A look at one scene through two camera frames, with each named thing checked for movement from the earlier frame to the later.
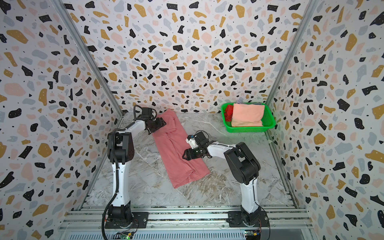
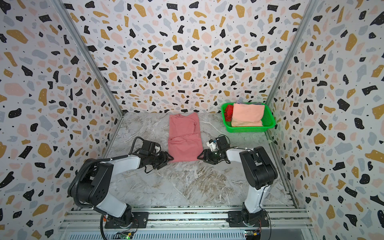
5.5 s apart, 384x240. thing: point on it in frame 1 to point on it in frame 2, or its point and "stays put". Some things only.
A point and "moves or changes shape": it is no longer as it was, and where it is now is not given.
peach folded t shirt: (245, 115) stays put
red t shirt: (228, 113) stays put
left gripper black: (160, 123) to (163, 159)
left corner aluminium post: (65, 13) stays put
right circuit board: (250, 235) stays put
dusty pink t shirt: (171, 141) moves or changes shape
